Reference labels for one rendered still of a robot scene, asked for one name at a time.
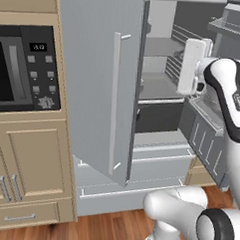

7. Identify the silver cupboard door handle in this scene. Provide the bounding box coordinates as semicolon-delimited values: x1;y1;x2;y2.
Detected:
0;174;13;203
9;173;25;202

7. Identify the grey freezer drawer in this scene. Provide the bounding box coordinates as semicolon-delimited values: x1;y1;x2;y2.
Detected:
72;138;198;197
74;174;189;223

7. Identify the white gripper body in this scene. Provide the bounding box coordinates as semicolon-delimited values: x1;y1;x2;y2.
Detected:
176;38;208;98

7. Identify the grey left fridge door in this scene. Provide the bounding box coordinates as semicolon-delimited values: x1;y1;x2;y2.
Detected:
48;0;151;189

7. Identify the grey fridge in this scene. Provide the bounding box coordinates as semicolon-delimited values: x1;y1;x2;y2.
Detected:
69;0;240;226

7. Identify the tan base cabinet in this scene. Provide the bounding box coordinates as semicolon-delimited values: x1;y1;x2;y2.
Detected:
183;154;225;189

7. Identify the black microwave oven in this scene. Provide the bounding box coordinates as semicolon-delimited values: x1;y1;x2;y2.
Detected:
0;22;67;117

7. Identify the tan cupboard drawer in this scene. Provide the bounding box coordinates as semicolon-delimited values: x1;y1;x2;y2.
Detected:
0;197;62;235

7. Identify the silver fridge door handle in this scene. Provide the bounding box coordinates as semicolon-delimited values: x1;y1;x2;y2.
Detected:
107;31;132;177

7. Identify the silver freezer drawer handle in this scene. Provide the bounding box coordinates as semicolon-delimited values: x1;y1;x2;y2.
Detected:
77;147;196;173
79;173;185;205

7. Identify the dark fridge crisper drawer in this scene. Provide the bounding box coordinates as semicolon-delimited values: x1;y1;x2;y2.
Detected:
134;97;186;136

